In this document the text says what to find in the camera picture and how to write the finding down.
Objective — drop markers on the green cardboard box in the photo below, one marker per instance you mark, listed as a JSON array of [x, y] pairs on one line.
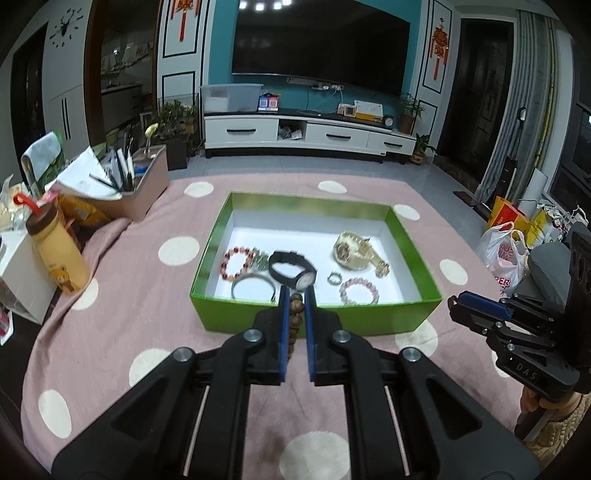
[[392, 316]]

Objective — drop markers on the green and white bag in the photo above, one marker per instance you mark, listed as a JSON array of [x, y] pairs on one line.
[[44, 157]]

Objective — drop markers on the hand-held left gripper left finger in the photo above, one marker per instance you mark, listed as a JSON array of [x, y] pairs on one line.
[[281, 337]]

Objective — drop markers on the yellow snack packet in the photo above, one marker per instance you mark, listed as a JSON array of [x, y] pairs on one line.
[[83, 210]]

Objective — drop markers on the white box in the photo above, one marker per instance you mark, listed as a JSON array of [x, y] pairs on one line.
[[23, 281]]

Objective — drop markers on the tall potted plant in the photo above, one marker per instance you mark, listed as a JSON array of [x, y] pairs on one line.
[[411, 110]]

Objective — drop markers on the grey cushion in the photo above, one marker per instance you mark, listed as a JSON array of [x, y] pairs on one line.
[[547, 265]]

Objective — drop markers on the flat screen television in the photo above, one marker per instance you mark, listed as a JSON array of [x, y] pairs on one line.
[[318, 41]]

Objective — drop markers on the black deer wall clock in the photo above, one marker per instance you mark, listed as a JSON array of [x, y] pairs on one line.
[[64, 28]]

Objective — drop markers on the white television cabinet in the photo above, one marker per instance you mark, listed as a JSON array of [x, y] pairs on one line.
[[240, 131]]

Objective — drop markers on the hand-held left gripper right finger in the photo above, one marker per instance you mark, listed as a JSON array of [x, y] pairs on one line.
[[311, 337]]

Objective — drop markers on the silver bangle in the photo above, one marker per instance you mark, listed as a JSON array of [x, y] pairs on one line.
[[251, 276]]

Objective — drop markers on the yellow drink bottle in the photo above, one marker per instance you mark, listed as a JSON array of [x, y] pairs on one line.
[[60, 258]]

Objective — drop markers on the grey striped curtain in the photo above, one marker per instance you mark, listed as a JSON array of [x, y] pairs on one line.
[[531, 92]]

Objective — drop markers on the beige wristwatch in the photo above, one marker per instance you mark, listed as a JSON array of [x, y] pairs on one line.
[[348, 247]]

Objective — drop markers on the red and yellow paper bag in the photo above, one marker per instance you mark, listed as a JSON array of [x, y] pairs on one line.
[[505, 214]]

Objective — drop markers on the person's right forearm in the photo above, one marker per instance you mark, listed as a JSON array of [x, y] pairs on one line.
[[565, 424]]

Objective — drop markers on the large leafy potted plant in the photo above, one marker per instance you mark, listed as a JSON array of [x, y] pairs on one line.
[[173, 120]]

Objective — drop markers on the pink storage box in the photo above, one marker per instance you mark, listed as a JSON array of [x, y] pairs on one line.
[[147, 184]]

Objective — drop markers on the person's right hand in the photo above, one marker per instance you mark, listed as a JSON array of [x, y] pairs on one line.
[[531, 402]]

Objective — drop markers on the small potted plant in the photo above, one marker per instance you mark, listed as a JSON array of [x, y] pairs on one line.
[[421, 150]]

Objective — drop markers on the green bead ornament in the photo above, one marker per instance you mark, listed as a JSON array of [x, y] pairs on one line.
[[261, 262]]

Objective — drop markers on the white printed plastic bag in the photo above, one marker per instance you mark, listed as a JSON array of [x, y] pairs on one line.
[[503, 258]]

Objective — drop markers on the black wristwatch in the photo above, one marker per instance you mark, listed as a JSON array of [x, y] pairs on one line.
[[281, 258]]

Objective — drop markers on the pink polka-dot tablecloth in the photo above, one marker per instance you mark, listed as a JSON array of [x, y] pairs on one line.
[[138, 295]]

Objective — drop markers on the yellow shopping bag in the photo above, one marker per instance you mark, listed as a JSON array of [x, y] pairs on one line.
[[540, 228]]

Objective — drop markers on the upright vacuum cleaner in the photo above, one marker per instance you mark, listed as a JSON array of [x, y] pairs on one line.
[[508, 170]]

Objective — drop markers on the white power strip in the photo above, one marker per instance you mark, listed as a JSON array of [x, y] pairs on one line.
[[328, 86]]

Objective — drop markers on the gold ornament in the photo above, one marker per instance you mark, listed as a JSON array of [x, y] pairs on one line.
[[381, 268]]

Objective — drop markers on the desk calendar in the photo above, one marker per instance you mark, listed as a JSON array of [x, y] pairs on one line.
[[369, 110]]

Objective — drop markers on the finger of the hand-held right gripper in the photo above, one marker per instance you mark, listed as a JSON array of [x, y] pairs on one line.
[[482, 303], [489, 332]]

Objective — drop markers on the clear plastic storage bin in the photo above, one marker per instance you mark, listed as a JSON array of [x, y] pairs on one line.
[[231, 99]]

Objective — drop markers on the red knot wall hanging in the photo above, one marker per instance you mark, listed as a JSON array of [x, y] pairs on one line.
[[183, 14], [439, 44]]

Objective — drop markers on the small pink desk device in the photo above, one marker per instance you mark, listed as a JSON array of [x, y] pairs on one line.
[[346, 110]]

